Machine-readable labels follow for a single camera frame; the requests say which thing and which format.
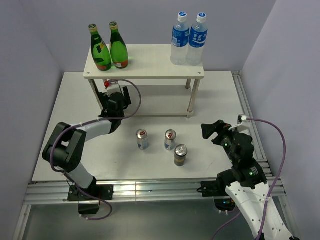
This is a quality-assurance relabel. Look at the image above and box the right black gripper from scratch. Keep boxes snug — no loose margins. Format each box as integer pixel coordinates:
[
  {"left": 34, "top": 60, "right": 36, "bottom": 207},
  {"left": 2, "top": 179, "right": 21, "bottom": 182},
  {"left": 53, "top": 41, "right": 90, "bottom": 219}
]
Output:
[{"left": 200, "top": 118, "right": 243, "bottom": 164}]

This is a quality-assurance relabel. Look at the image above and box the black gold can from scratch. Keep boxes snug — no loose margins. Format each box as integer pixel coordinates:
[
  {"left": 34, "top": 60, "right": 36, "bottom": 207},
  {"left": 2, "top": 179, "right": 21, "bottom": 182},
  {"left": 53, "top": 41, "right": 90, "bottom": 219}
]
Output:
[{"left": 174, "top": 144, "right": 188, "bottom": 167}]

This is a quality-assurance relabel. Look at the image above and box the silver blue can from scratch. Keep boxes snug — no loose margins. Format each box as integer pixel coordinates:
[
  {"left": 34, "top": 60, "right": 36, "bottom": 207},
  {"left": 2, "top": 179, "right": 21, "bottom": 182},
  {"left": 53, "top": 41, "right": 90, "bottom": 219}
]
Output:
[
  {"left": 164, "top": 129, "right": 177, "bottom": 151},
  {"left": 136, "top": 129, "right": 148, "bottom": 150}
]

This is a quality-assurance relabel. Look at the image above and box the green glass bottle front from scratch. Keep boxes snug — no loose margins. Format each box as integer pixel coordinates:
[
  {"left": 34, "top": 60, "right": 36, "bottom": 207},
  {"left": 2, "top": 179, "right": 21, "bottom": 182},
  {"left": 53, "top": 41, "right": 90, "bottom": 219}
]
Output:
[{"left": 88, "top": 23, "right": 112, "bottom": 72}]

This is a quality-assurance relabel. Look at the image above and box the green glass bottle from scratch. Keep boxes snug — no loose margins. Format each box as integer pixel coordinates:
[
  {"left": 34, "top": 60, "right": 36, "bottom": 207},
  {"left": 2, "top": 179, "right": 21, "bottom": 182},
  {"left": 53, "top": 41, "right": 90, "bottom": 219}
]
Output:
[
  {"left": 109, "top": 21, "right": 129, "bottom": 69},
  {"left": 88, "top": 23, "right": 112, "bottom": 72}
]

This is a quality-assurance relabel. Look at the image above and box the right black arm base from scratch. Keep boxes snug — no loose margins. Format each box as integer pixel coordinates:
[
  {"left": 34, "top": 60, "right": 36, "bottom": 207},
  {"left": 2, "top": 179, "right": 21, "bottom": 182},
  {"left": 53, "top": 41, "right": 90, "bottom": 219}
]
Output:
[{"left": 196, "top": 180, "right": 236, "bottom": 212}]

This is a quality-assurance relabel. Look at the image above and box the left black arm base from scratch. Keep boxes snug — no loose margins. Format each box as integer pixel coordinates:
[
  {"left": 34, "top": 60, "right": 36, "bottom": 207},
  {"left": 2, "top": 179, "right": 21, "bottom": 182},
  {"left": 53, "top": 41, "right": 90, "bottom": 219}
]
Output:
[{"left": 67, "top": 184, "right": 114, "bottom": 220}]

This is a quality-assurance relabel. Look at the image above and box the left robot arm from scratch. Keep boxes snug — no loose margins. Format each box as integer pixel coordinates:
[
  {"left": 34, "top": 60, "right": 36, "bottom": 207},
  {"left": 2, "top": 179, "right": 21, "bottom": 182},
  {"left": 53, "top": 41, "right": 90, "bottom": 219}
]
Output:
[{"left": 42, "top": 86, "right": 132, "bottom": 200}]

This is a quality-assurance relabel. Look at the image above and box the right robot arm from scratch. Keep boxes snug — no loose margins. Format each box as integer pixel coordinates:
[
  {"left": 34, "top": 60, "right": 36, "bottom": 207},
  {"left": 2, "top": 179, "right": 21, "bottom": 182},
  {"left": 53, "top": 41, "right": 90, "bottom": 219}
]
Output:
[{"left": 197, "top": 115, "right": 296, "bottom": 240}]

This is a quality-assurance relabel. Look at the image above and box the white two-tier shelf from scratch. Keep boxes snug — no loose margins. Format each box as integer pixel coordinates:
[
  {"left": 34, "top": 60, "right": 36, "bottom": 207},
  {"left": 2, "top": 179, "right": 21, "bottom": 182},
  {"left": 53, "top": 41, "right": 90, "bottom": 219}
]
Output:
[{"left": 83, "top": 44, "right": 205, "bottom": 118}]

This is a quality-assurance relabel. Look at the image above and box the left blue label water bottle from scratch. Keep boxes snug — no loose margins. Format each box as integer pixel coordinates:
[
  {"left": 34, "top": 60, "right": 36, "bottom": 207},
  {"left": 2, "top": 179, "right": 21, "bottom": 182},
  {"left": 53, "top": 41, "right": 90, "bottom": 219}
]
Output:
[{"left": 170, "top": 11, "right": 190, "bottom": 66}]

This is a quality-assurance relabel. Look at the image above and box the blue label water bottle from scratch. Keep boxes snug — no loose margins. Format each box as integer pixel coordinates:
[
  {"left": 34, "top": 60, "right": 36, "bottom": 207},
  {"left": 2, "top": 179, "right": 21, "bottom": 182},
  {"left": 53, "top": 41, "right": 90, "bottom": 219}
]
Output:
[
  {"left": 170, "top": 11, "right": 190, "bottom": 66},
  {"left": 186, "top": 12, "right": 208, "bottom": 66}
]

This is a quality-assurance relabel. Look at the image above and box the right blue label water bottle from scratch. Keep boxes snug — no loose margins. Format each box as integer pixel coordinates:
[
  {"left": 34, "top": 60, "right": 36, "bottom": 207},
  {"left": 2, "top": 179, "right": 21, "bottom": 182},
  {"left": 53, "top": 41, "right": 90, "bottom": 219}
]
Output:
[{"left": 186, "top": 12, "right": 208, "bottom": 66}]

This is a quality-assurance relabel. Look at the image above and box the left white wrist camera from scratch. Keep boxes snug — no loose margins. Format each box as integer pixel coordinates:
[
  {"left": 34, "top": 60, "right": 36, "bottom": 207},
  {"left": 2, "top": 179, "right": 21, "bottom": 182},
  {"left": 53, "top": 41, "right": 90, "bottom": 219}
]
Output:
[{"left": 103, "top": 79, "right": 122, "bottom": 97}]

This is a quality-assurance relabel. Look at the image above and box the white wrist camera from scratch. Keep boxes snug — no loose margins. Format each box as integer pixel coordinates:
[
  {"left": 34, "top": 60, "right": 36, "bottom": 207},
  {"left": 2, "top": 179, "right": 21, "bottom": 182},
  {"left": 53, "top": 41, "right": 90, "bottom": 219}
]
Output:
[
  {"left": 229, "top": 115, "right": 251, "bottom": 133},
  {"left": 103, "top": 79, "right": 122, "bottom": 97}
]

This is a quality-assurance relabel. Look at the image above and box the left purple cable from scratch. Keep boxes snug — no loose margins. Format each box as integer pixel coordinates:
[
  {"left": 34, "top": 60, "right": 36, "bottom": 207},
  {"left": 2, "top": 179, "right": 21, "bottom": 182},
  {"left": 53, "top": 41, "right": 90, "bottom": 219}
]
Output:
[{"left": 49, "top": 78, "right": 143, "bottom": 173}]

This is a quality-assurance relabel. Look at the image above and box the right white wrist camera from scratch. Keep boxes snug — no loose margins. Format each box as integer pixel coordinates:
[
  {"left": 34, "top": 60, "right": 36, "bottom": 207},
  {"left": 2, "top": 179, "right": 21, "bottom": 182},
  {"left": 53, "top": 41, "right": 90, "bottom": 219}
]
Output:
[{"left": 229, "top": 115, "right": 251, "bottom": 133}]

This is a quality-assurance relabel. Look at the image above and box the aluminium right side rail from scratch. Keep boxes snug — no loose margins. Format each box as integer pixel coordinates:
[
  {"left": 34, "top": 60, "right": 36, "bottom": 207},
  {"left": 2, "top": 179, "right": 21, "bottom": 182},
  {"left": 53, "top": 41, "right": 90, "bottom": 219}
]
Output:
[{"left": 231, "top": 71, "right": 273, "bottom": 177}]

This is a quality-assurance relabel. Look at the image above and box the aluminium rail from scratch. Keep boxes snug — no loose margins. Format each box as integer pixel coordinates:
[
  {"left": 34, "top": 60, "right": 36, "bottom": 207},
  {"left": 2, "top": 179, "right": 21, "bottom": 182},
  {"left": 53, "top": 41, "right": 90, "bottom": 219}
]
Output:
[
  {"left": 231, "top": 71, "right": 273, "bottom": 177},
  {"left": 23, "top": 176, "right": 287, "bottom": 205}
]

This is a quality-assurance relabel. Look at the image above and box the aluminium front rail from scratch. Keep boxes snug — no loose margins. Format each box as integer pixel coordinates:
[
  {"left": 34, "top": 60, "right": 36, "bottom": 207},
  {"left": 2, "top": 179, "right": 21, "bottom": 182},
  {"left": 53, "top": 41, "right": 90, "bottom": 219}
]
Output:
[{"left": 23, "top": 176, "right": 287, "bottom": 205}]

